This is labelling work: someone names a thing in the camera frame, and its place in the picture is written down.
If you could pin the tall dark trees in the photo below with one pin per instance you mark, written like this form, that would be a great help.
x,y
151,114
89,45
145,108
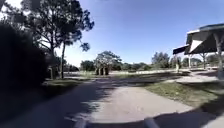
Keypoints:
x,y
53,20

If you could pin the group of dark posts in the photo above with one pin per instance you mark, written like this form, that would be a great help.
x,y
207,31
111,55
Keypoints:
x,y
101,71

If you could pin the small open shelter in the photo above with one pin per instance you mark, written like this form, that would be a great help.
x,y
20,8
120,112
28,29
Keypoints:
x,y
180,50

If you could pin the large dark bush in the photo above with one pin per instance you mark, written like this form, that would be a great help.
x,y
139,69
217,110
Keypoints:
x,y
20,60

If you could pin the distant line of trees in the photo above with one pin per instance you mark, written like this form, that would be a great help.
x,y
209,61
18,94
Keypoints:
x,y
160,60

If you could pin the large open shelter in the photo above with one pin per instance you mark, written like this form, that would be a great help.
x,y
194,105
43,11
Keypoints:
x,y
206,40

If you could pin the grass patch beside shelter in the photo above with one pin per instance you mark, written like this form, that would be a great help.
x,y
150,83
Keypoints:
x,y
180,91

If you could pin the robot's own part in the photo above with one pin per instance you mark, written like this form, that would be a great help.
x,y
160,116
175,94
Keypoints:
x,y
80,123
151,122

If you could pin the round-crowned tree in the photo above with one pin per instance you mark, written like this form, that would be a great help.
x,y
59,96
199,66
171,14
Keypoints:
x,y
108,59

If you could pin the grey paved path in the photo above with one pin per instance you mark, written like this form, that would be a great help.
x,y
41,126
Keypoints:
x,y
123,103

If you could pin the grass strip beside bush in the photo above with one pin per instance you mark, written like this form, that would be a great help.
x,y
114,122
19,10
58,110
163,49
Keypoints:
x,y
63,84

